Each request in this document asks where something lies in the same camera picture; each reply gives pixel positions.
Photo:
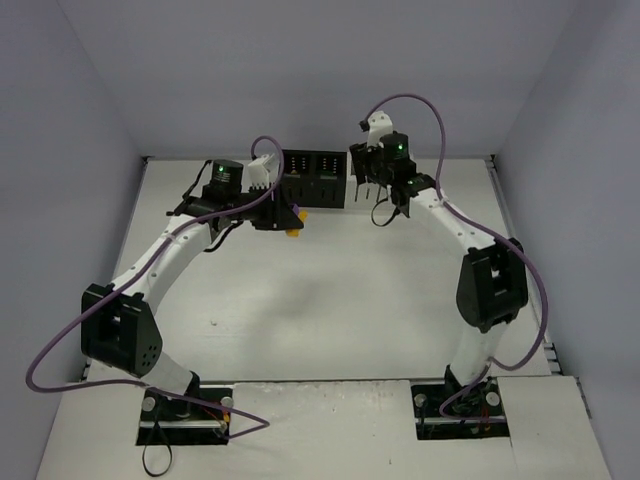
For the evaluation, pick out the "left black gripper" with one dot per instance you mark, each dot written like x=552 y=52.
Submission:
x=279 y=211

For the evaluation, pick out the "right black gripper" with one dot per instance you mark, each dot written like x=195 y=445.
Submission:
x=368 y=167

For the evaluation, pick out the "yellow curved lego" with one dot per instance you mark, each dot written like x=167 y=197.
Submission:
x=296 y=223

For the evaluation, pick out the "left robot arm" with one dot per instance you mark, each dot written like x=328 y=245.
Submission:
x=119 y=327

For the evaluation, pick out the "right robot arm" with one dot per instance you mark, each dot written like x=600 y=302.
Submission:
x=491 y=287

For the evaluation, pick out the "black slotted double container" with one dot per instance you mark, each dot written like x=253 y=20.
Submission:
x=323 y=178

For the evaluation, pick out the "white slotted double container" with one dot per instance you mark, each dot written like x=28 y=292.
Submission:
x=373 y=191

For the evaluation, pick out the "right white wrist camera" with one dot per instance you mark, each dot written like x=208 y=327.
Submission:
x=377 y=125

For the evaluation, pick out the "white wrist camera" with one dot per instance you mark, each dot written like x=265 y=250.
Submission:
x=377 y=125
x=263 y=171

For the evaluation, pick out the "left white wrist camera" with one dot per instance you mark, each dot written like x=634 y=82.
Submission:
x=263 y=171

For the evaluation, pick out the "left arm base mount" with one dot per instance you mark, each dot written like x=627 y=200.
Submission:
x=166 y=421

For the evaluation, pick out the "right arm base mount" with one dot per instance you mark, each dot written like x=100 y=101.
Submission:
x=441 y=412

